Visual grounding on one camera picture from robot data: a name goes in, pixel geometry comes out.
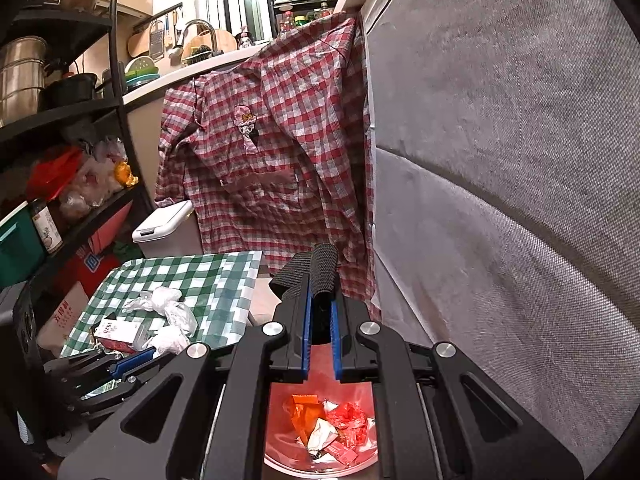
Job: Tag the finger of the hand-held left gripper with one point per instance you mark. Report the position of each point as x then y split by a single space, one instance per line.
132 360
115 390

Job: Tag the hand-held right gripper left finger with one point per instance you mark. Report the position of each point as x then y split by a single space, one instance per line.
306 340

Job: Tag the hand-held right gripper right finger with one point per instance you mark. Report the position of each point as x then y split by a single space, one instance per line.
336 347

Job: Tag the white drink carton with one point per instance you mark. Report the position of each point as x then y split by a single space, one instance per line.
120 332

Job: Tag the white tissue ball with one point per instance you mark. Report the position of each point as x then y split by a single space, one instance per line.
167 341

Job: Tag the white plastic bag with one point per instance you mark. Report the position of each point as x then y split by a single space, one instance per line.
165 305

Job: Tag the black ribbed cloth strip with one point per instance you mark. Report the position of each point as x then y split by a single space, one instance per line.
322 270

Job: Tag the orange-red plastic bag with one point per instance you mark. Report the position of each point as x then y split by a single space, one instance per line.
350 420

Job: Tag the orange snack bag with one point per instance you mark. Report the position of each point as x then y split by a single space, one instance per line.
305 417

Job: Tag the white wrapper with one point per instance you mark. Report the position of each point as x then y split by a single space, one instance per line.
320 435

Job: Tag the pink plastic bin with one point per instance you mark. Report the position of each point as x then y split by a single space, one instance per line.
280 435

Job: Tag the small red packet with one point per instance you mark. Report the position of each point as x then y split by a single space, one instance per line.
342 452

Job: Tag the green checkered tablecloth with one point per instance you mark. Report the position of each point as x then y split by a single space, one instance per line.
210 285

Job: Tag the red cardboard box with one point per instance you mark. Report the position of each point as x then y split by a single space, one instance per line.
90 260

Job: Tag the teal storage box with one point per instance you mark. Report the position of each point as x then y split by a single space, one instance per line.
17 250

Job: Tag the labelled glass jar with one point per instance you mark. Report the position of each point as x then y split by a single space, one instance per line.
47 230

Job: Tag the white lidded bin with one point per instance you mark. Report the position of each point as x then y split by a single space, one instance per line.
165 230

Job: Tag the red plaid shirt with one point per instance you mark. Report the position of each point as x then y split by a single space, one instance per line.
280 160

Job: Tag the white plastic bags bundle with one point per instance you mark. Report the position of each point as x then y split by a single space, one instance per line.
95 180

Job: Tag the yellow figurine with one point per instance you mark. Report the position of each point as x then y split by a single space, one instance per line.
125 174

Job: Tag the red plastic bag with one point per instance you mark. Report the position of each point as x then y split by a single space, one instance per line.
52 172

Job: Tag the grey fabric cover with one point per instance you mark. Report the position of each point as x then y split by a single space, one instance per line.
500 160

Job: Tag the black shelf rack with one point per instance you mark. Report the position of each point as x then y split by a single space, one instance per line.
65 110

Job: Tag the black cooking pot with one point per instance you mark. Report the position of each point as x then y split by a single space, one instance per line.
70 90

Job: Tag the large steel pot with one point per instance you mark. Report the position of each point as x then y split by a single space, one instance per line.
22 80

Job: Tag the white kitchen counter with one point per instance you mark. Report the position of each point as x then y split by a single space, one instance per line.
165 77

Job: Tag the stack of green plates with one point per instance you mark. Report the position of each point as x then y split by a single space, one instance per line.
140 72

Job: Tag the pink figurine bottle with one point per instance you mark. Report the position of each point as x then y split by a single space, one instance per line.
244 39

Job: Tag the wooden cutting board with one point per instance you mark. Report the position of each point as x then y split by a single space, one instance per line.
225 42

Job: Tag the yellow oil bottle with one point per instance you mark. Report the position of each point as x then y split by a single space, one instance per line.
287 25

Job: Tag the metal grater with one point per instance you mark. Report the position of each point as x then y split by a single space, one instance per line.
156 40

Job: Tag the red sauce bottle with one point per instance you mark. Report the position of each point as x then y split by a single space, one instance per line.
323 10

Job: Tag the steel kitchen faucet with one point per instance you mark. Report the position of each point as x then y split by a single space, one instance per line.
197 25

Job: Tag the black spice rack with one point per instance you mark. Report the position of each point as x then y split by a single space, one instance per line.
305 2

